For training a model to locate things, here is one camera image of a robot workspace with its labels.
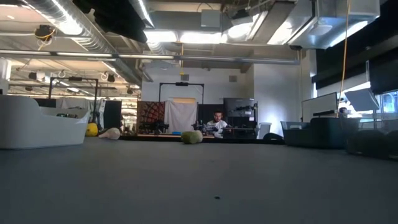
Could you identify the person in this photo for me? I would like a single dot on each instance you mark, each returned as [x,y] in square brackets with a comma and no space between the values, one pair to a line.
[217,123]

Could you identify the green lime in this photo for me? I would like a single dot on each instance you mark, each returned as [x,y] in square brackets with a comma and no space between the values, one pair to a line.
[189,137]

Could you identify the bright ceiling light panel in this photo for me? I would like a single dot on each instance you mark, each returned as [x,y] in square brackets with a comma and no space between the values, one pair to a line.
[186,36]

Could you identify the long tube light bar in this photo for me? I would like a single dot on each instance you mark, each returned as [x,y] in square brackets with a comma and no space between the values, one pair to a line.
[140,56]

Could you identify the dark grey plastic basket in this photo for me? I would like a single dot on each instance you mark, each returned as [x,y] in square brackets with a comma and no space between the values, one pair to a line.
[314,133]

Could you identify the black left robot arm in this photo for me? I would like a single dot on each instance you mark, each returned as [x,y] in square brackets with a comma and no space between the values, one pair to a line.
[121,21]

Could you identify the silver spiral duct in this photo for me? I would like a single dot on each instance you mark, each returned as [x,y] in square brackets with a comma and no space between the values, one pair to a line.
[102,46]

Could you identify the black rounded chair back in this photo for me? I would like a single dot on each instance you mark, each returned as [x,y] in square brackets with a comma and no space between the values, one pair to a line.
[273,136]

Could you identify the white monitor screen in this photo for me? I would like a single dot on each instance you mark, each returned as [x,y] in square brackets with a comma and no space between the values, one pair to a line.
[320,105]

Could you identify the white hanging sheet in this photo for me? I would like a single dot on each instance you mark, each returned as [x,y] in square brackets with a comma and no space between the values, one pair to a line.
[180,115]

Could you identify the dark large screen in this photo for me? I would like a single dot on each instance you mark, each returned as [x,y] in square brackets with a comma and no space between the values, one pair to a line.
[384,76]

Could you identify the black gantry frame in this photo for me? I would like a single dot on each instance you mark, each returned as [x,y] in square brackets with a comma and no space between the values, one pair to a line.
[74,79]
[182,84]

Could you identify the grey wall vent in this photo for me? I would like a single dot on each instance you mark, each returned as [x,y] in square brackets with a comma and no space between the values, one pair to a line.
[233,78]
[184,77]

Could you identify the grey tilted monitor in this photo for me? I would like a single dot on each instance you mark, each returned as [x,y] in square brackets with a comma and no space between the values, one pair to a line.
[362,99]

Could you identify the wooden table top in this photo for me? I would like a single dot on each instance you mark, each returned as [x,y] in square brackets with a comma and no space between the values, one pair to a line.
[155,135]

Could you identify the grey ceiling box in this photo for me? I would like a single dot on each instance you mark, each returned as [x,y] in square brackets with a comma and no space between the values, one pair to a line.
[211,18]

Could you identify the black equipment rack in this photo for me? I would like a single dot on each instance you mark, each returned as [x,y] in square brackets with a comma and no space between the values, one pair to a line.
[239,109]

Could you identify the silver rectangular duct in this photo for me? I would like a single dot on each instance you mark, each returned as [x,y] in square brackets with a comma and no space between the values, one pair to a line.
[326,28]

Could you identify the patterned red tapestry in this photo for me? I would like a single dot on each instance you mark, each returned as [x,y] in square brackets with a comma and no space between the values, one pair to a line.
[150,116]

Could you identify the beige garlic bulb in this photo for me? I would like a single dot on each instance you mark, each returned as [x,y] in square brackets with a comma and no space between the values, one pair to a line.
[110,133]

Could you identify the yellow lemon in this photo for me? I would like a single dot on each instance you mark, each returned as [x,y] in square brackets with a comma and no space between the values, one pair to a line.
[92,130]

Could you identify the white bin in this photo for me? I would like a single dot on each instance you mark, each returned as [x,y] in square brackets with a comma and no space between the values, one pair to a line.
[264,129]

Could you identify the black upright panel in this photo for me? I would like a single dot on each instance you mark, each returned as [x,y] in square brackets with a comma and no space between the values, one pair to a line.
[112,113]

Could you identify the black partition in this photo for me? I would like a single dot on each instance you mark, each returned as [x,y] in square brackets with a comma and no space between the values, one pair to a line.
[205,109]

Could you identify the white plastic basket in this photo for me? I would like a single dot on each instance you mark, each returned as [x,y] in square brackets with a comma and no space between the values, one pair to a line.
[37,127]

